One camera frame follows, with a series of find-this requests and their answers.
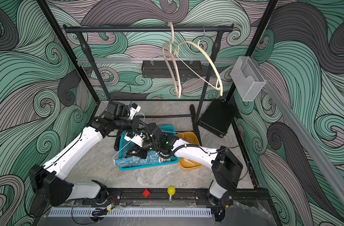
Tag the yellow ball knob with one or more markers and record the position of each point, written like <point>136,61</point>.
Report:
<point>171,192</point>

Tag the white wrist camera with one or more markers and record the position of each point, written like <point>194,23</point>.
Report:
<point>134,138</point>
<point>134,109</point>

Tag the orange plastic tray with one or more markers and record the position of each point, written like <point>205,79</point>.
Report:
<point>190,137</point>

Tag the white clothespin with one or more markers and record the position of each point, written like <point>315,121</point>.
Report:
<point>188,161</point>

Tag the white slotted cable duct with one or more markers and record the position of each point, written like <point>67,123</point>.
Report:
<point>134,212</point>

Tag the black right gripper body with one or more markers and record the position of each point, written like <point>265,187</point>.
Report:
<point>148,146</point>

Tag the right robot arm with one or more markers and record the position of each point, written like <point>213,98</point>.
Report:
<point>224,165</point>

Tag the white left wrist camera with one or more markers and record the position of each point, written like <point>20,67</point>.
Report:
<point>134,109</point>

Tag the black clothes rack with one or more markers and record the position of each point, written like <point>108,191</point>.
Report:
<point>220,30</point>

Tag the blue rabbit print towel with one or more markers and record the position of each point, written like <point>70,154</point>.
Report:
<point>151,158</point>

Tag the cream plastic hanger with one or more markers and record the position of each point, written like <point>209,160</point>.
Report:
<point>175,55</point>

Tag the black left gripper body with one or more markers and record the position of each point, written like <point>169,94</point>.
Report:
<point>139,125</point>

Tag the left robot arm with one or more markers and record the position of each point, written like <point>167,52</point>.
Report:
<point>49,180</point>

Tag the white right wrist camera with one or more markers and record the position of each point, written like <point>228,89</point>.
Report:
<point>134,138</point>

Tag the red diamond marker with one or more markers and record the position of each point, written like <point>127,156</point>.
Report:
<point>146,193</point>

